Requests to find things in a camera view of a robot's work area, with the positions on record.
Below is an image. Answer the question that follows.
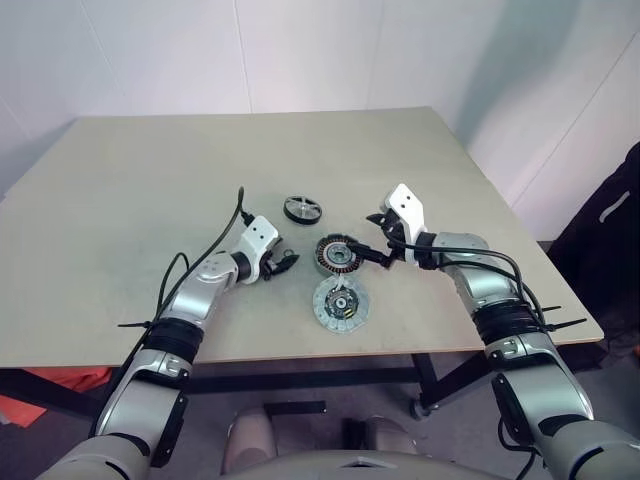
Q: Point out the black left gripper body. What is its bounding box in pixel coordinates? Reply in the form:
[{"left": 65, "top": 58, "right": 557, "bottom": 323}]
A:
[{"left": 262, "top": 247, "right": 284, "bottom": 281}]

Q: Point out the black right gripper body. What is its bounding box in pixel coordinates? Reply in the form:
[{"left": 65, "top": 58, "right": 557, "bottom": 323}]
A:
[{"left": 381, "top": 209, "right": 409, "bottom": 265}]

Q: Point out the motor housing with copper windings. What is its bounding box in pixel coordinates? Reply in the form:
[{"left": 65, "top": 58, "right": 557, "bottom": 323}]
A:
[{"left": 314, "top": 233, "right": 362, "bottom": 277}]

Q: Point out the black spoked rotor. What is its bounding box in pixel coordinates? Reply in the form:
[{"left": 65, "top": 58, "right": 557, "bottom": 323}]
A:
[{"left": 282, "top": 193, "right": 322, "bottom": 225}]

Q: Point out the grey round motor lid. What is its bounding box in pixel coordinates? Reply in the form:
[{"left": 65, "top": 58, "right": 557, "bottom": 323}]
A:
[{"left": 312, "top": 277, "right": 371, "bottom": 335}]

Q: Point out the black flat bar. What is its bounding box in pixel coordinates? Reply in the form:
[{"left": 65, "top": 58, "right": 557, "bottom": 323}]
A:
[{"left": 263, "top": 400, "right": 327, "bottom": 426}]

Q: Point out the beige rounded left knee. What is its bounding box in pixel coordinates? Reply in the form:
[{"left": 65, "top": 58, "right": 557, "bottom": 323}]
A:
[{"left": 222, "top": 407, "right": 279, "bottom": 474}]

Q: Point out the beige rounded knee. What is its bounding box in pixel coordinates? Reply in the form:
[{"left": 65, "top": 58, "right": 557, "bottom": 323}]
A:
[
  {"left": 222, "top": 407, "right": 279, "bottom": 474},
  {"left": 364, "top": 415, "right": 419, "bottom": 456}
]

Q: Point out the small black block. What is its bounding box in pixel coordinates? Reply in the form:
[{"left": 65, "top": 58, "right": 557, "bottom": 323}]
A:
[{"left": 342, "top": 418, "right": 369, "bottom": 451}]

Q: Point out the beige rounded right knee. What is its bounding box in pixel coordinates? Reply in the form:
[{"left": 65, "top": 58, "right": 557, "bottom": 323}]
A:
[{"left": 364, "top": 415, "right": 419, "bottom": 456}]

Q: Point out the grey robot torso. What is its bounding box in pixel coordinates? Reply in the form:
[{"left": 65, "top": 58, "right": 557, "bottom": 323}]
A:
[{"left": 219, "top": 448, "right": 454, "bottom": 480}]

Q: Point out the dark garment with white stripe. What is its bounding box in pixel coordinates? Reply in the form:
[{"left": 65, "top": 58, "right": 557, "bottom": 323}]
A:
[{"left": 547, "top": 142, "right": 640, "bottom": 372}]

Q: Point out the orange object under table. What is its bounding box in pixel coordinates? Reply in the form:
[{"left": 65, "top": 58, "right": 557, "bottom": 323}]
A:
[{"left": 0, "top": 366, "right": 110, "bottom": 430}]

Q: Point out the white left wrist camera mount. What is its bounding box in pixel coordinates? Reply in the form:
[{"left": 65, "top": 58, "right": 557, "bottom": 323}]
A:
[{"left": 234, "top": 215, "right": 280, "bottom": 285}]

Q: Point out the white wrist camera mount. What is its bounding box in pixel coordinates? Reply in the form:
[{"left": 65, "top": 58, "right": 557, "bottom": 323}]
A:
[
  {"left": 382, "top": 183, "right": 432, "bottom": 265},
  {"left": 234, "top": 215, "right": 280, "bottom": 285}
]

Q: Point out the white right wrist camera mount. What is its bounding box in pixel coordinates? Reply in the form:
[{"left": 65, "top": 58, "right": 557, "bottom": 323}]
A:
[{"left": 382, "top": 183, "right": 432, "bottom": 265}]

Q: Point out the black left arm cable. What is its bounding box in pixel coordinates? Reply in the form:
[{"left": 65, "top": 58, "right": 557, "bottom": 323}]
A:
[{"left": 117, "top": 186, "right": 257, "bottom": 384}]

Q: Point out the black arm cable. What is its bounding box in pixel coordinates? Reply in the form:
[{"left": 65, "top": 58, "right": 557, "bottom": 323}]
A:
[
  {"left": 117, "top": 186, "right": 257, "bottom": 384},
  {"left": 384, "top": 238, "right": 550, "bottom": 332}
]

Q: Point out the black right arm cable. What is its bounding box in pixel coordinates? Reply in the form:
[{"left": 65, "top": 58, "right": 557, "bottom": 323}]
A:
[{"left": 384, "top": 238, "right": 550, "bottom": 332}]

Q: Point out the black metal table frame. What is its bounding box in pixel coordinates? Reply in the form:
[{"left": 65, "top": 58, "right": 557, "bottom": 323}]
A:
[{"left": 0, "top": 347, "right": 501, "bottom": 424}]

